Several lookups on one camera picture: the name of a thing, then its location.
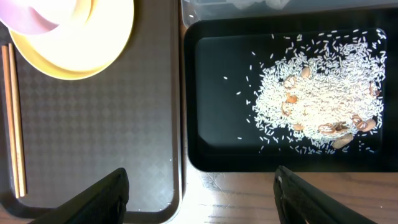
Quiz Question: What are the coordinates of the yellow round plate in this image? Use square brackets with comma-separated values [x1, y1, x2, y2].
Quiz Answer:
[9, 0, 134, 80]

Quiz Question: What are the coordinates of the pink white bowl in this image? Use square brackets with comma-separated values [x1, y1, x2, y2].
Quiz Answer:
[1, 0, 93, 35]

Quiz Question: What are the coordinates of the rice and peanut waste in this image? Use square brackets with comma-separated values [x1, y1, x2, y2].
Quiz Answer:
[222, 28, 388, 156]

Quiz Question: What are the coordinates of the wooden chopstick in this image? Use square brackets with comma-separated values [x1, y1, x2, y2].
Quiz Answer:
[1, 45, 20, 198]
[8, 43, 27, 197]

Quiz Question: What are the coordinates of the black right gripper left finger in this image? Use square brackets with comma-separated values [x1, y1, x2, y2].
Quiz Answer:
[32, 168, 129, 224]

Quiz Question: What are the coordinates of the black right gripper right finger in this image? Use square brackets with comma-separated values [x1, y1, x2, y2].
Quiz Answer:
[273, 166, 374, 224]

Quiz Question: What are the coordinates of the black waste tray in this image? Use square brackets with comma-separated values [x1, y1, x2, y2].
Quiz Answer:
[184, 7, 397, 172]

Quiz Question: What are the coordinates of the dark brown serving tray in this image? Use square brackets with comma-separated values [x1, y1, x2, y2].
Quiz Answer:
[1, 1, 182, 223]

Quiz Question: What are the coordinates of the clear plastic waste bin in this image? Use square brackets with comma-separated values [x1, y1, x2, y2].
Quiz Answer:
[180, 0, 397, 27]

